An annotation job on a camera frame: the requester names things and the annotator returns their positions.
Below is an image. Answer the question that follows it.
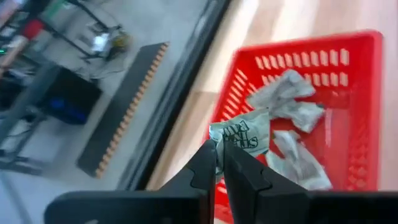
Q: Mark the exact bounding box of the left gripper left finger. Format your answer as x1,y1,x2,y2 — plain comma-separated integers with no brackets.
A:
44,139,218,224

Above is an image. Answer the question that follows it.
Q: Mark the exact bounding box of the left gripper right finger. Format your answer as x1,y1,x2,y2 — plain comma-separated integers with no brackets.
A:
223,140,398,224

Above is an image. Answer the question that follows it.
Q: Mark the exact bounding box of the green white stevia packet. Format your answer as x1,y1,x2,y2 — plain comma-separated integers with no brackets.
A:
266,129,333,191
246,68,326,134
208,108,271,184

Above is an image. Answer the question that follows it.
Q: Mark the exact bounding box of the black hazard striped mat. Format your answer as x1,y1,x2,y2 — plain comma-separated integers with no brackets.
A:
76,42,170,179

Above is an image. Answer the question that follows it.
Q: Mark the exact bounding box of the red plastic basket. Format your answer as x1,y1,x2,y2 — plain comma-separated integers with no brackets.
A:
203,29,384,224

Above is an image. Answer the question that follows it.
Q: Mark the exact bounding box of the black box blue light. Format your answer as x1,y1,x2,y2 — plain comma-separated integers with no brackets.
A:
40,67,103,125

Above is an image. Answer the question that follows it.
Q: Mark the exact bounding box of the red cylinder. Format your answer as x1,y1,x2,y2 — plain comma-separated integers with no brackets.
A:
21,18,45,40

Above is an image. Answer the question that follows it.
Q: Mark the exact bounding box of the grey metal cart frame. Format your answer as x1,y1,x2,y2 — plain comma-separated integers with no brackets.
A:
0,60,63,177

